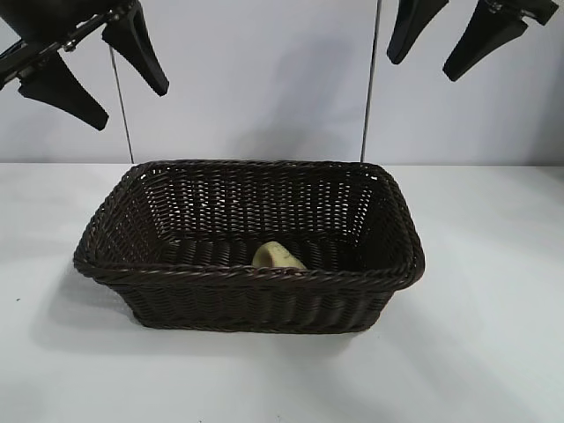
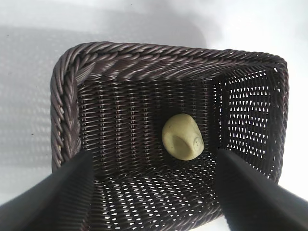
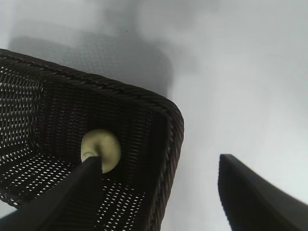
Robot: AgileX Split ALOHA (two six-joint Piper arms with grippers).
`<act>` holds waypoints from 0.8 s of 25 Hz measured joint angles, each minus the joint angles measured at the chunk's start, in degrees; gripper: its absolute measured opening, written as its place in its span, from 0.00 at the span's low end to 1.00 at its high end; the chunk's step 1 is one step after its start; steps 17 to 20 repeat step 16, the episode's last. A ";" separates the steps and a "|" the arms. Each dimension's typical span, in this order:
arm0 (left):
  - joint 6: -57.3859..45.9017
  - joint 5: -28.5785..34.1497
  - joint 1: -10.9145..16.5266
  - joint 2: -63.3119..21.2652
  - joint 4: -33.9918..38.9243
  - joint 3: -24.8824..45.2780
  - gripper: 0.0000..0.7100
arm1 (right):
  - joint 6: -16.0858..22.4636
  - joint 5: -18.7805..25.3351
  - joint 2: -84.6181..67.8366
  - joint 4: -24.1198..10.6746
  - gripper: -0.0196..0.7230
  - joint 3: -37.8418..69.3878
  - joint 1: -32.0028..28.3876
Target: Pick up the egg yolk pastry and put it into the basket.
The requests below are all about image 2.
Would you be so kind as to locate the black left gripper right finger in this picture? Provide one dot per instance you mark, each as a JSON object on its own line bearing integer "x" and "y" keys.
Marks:
{"x": 252, "y": 204}

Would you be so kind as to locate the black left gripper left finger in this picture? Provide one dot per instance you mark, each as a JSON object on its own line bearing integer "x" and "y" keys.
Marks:
{"x": 55, "y": 204}

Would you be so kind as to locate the dark brown wicker basket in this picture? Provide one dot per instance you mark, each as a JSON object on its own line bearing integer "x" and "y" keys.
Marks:
{"x": 132, "y": 115}

